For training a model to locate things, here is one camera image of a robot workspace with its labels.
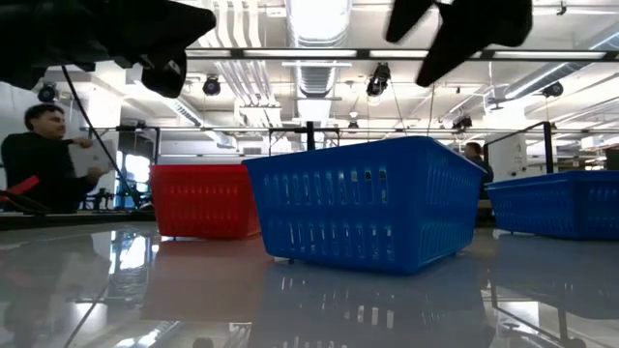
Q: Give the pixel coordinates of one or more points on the white tablet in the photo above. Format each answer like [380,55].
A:
[89,157]

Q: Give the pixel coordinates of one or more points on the blue plastic basket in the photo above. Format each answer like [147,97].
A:
[348,208]
[556,203]

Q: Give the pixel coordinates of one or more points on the black overhead frame bar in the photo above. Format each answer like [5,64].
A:
[387,53]

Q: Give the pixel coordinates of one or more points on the black overhead camera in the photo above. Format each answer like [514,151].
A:
[552,89]
[211,85]
[378,79]
[462,122]
[47,92]

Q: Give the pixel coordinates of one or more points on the black metal frame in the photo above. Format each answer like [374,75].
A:
[157,145]

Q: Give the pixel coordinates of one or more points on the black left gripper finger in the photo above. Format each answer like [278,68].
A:
[184,26]

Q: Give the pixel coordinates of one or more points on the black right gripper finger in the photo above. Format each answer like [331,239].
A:
[445,53]

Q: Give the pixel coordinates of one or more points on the person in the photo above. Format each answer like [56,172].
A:
[474,151]
[38,159]

